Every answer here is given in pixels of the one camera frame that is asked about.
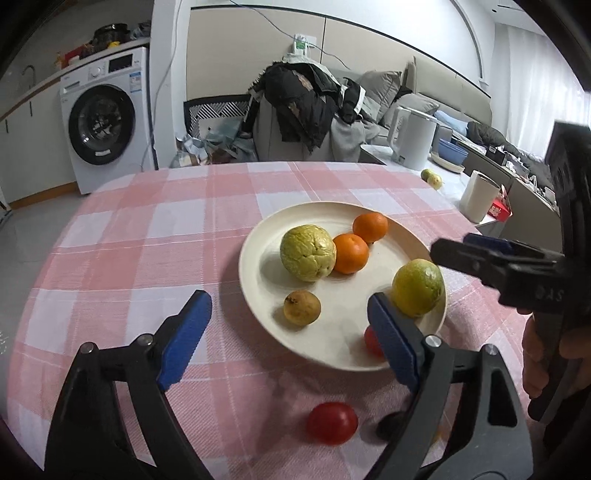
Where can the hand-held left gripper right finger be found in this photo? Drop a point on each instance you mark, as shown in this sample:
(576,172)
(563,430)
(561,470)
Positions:
(397,344)

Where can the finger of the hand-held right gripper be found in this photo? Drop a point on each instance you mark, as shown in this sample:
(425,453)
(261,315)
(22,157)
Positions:
(489,243)
(461,258)

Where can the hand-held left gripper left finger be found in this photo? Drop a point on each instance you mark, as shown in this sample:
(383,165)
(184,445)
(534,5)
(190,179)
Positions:
(184,332)

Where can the red tomato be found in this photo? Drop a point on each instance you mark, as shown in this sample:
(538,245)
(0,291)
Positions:
(332,422)
(371,339)

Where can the smooth green guava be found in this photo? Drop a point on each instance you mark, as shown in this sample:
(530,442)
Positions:
(418,288)

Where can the dark purple plum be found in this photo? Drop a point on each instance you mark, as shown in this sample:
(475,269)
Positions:
(388,424)

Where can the orange mandarin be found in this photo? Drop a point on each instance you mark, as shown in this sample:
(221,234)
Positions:
(351,254)
(370,227)

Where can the cream round plate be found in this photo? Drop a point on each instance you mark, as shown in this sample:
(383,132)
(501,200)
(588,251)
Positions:
(265,277)

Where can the small brown longan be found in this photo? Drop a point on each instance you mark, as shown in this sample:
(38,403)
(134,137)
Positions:
(301,308)

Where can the bumpy yellow-green guava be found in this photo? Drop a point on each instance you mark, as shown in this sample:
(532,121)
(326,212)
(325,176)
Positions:
(307,254)

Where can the person's right forearm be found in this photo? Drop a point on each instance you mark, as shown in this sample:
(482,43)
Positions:
(572,415)

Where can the person's right hand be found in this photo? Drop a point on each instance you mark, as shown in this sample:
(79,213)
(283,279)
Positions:
(533,364)

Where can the small red box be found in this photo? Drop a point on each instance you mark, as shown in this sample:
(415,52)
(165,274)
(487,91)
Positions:
(501,207)

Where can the beige cup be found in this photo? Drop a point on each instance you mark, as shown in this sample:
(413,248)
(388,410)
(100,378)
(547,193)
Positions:
(480,196)

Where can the white side table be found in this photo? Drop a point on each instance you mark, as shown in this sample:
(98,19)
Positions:
(452,187)

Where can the small yellow lemon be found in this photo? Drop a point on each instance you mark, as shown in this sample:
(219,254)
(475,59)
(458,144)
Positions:
(435,181)

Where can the pink checked tablecloth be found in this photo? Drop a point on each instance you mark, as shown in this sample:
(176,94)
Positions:
(138,254)

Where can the small green lime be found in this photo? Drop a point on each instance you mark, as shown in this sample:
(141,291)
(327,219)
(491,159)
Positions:
(425,174)

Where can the blue bowl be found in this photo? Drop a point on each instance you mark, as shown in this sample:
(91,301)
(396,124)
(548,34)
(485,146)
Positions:
(452,150)

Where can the dark grey blanket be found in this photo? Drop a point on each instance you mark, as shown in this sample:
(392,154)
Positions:
(489,136)

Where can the white electric kettle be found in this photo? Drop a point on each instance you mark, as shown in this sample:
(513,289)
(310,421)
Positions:
(415,138)

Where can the grey sofa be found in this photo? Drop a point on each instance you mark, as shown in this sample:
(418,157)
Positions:
(461,108)

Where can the white curtain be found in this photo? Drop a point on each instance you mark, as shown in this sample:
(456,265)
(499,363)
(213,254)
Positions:
(540,78)

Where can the grey cushion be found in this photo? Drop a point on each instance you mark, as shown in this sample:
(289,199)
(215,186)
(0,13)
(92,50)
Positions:
(415,104)
(378,90)

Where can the pile of grey bags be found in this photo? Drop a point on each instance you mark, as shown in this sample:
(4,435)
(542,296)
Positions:
(217,147)

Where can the grey chair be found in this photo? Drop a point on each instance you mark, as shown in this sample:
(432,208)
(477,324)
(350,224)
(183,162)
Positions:
(268,134)

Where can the black patterned basket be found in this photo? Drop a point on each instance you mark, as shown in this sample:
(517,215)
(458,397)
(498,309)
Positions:
(217,108)

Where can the black jacket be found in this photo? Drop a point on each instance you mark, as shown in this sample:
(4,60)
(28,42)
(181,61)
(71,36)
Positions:
(300,97)

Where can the white kitchen counter cabinet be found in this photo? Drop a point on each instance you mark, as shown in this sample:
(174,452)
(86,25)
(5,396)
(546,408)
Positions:
(27,138)

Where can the white washing machine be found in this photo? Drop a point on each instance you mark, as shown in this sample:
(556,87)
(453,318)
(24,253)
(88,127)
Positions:
(115,87)

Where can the red box on washer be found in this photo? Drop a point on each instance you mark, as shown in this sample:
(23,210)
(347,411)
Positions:
(78,53)

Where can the yellow bottle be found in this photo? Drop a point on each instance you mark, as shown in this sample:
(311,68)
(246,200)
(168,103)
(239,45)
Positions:
(58,60)

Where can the metal faucet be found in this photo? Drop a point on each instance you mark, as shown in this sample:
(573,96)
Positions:
(28,74)

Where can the black cooking pot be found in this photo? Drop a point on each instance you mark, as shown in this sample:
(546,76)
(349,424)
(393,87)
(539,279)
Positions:
(111,34)

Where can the white green wall plug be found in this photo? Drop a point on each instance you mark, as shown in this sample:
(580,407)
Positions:
(301,45)

